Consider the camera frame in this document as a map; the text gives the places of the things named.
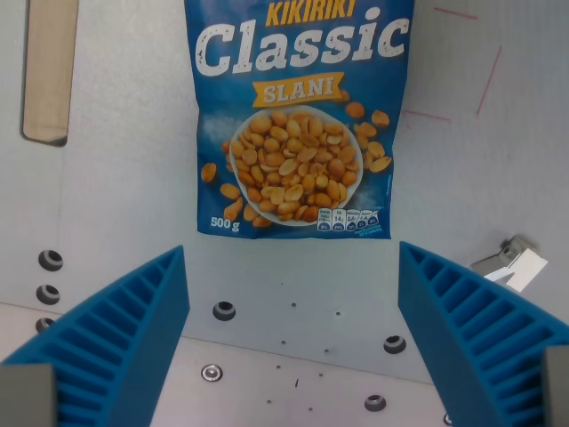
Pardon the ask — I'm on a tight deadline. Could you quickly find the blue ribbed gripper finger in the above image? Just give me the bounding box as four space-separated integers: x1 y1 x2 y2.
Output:
0 245 191 427
397 240 569 427

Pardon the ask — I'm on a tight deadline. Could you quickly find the blue peanut snack bag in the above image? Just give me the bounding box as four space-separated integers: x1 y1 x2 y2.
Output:
183 0 411 240

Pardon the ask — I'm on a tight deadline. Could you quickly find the metal corner bracket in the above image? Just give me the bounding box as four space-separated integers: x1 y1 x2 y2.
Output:
469 236 549 294

